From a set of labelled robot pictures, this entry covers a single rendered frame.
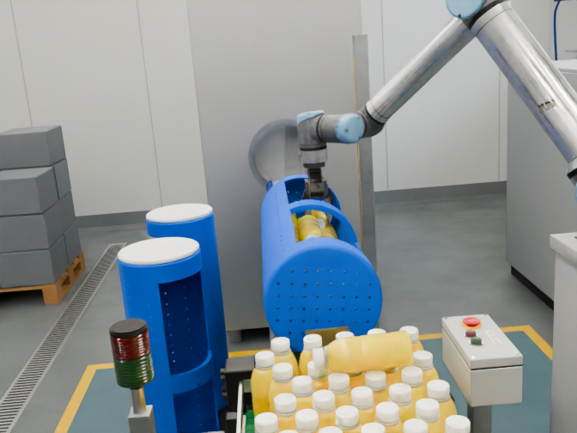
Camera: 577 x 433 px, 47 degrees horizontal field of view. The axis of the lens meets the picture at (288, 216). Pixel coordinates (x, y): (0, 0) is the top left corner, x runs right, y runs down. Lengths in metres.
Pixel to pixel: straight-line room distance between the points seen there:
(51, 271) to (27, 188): 0.61
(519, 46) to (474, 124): 5.24
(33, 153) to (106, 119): 1.65
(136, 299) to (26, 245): 2.80
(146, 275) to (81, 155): 4.73
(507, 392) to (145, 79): 5.70
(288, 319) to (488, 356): 0.50
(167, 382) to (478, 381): 1.31
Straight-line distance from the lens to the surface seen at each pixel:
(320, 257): 1.56
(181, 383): 2.39
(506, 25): 1.82
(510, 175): 4.72
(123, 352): 1.15
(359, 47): 2.92
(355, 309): 1.62
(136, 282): 2.27
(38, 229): 4.98
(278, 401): 1.22
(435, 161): 6.97
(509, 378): 1.36
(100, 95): 6.79
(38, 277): 5.08
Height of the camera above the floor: 1.70
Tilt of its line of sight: 15 degrees down
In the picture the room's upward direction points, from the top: 4 degrees counter-clockwise
